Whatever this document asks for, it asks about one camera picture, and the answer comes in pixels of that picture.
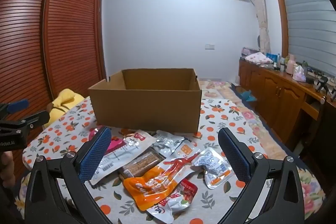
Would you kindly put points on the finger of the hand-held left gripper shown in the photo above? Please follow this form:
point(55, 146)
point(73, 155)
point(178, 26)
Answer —
point(35, 119)
point(17, 106)

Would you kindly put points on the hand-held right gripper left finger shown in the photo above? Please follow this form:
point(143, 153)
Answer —
point(95, 153)

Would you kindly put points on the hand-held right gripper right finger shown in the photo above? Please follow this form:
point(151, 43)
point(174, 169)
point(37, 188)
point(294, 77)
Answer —
point(236, 158)

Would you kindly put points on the orange snack packet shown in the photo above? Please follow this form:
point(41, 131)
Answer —
point(143, 184)

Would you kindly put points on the brown cardboard box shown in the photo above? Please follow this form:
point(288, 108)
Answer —
point(147, 106)

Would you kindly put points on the person's left hand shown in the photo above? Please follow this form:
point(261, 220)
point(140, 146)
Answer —
point(6, 169)

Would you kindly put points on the pink snack packet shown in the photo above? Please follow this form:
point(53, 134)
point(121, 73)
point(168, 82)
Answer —
point(115, 144)

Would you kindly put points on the clear white barcode packet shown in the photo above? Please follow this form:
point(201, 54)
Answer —
point(123, 153)

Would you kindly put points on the orange print tablecloth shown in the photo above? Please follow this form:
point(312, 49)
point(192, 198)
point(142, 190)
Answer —
point(63, 132)

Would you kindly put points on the yellow plush toy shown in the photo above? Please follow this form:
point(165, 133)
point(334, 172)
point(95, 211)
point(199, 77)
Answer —
point(64, 106)

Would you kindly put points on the brown striped snack wrapper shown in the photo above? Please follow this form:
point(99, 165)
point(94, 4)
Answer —
point(127, 132)

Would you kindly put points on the clear brown bar packet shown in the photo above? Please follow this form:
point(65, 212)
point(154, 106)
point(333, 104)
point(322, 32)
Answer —
point(143, 163)

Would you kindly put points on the teal cloth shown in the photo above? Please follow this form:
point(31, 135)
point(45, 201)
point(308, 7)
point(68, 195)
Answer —
point(248, 96)

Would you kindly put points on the white red snack packet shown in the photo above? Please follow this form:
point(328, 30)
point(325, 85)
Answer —
point(181, 193)

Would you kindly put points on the floral bed sheet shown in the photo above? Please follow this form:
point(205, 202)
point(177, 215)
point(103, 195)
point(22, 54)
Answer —
point(225, 92)

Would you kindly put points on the wooden cabinet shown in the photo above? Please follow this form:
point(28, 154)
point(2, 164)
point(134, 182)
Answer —
point(275, 98)

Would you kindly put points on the brown louvered wardrobe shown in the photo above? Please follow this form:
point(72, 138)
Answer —
point(65, 29)

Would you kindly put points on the folded floral cloth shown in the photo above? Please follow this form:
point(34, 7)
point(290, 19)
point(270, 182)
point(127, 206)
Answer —
point(258, 57)

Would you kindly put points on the pink tissue pack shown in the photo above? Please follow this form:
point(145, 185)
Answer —
point(299, 74)

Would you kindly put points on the blue box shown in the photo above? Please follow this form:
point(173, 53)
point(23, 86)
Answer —
point(271, 57)

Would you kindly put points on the pink bottle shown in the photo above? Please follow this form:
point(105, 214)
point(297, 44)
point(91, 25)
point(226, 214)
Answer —
point(290, 65)

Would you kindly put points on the small black tripod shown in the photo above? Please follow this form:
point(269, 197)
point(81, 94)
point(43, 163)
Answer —
point(321, 82)
point(333, 94)

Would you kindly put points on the small white fan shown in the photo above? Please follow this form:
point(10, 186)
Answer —
point(259, 44)

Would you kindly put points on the pale floral curtain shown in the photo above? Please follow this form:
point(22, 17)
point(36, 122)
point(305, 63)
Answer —
point(261, 8)

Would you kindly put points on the grey window blind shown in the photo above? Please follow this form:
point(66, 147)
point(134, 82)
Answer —
point(307, 11)

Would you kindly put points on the white wall socket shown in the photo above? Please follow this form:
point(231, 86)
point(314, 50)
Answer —
point(210, 46)

